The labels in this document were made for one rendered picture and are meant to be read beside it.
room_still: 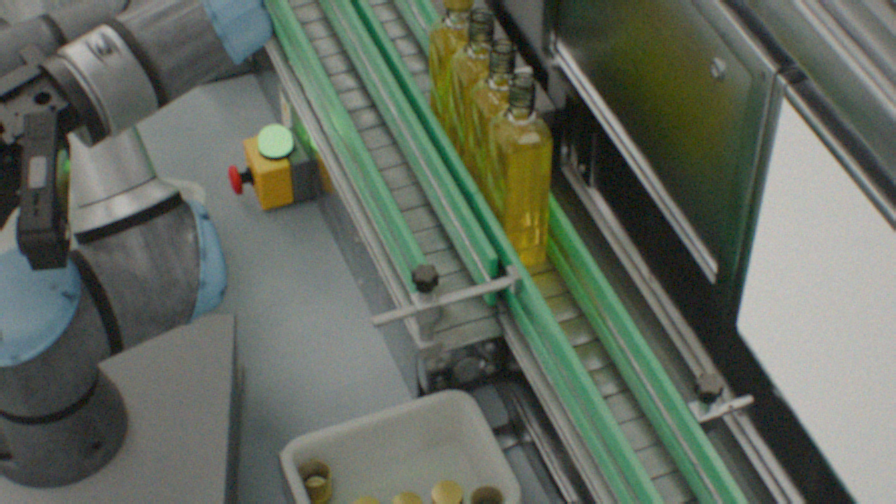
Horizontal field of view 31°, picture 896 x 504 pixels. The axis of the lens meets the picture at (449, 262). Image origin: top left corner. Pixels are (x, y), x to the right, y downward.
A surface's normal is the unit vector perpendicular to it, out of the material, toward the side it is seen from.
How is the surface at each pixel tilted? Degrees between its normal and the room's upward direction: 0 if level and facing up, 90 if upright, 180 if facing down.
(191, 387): 1
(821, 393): 90
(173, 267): 47
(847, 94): 90
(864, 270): 90
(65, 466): 72
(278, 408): 0
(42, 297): 7
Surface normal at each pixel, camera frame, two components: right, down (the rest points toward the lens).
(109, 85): 0.41, 0.05
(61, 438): 0.39, 0.44
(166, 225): 0.66, -0.09
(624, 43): -0.92, 0.29
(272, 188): 0.37, 0.68
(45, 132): -0.01, -0.55
